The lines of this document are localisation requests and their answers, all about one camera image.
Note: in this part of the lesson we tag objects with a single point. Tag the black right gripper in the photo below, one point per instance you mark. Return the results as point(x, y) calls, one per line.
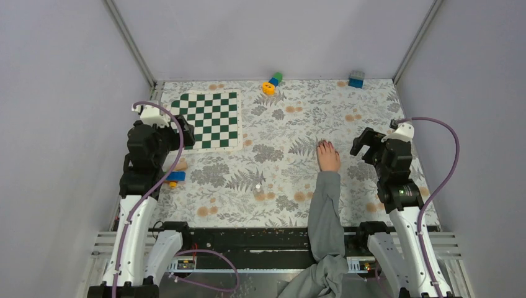
point(369, 138)

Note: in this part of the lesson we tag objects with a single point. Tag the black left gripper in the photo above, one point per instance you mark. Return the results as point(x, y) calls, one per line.
point(187, 130)

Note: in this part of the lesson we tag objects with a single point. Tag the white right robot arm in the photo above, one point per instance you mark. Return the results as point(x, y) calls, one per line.
point(411, 268)

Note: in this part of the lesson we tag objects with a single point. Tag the grey sleeved forearm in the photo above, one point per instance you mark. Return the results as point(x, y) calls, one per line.
point(326, 236)

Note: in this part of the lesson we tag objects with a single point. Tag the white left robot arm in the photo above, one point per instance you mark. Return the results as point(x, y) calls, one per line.
point(131, 272)

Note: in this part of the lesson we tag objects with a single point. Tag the person's hand with painted nails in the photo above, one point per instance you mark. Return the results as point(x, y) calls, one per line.
point(328, 157)

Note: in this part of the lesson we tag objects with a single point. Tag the wooden block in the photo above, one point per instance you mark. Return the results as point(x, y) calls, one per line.
point(180, 166)

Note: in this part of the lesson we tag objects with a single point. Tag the blue yellow toy car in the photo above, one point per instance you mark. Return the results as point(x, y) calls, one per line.
point(174, 178)

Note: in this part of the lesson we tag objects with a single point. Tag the green white chessboard mat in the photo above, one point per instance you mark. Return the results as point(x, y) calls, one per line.
point(216, 118)

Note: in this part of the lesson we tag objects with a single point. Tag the blue grey toy block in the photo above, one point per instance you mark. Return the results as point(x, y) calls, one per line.
point(356, 79)

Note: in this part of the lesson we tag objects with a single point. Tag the floral tablecloth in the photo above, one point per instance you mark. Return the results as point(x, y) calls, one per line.
point(280, 135)

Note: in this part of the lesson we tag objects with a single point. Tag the yellow blue green toy blocks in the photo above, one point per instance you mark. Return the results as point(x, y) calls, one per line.
point(269, 87)

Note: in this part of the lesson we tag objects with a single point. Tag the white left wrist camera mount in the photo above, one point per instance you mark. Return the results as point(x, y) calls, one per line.
point(151, 115)

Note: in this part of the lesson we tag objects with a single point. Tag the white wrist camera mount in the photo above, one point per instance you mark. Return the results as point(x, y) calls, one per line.
point(404, 133)
point(151, 115)

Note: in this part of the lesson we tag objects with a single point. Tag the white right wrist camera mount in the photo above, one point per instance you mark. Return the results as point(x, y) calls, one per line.
point(404, 133)

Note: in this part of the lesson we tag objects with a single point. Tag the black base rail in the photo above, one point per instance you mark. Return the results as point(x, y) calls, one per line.
point(251, 250)

